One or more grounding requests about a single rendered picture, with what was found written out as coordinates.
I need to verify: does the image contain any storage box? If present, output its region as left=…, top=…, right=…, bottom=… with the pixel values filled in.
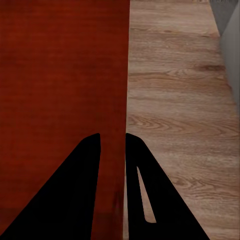
left=0, top=0, right=130, bottom=240

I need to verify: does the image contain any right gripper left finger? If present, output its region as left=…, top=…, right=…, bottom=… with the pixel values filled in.
left=0, top=133, right=101, bottom=240

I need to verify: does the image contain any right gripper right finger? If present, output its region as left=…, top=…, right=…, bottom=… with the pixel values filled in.
left=125, top=133, right=210, bottom=240

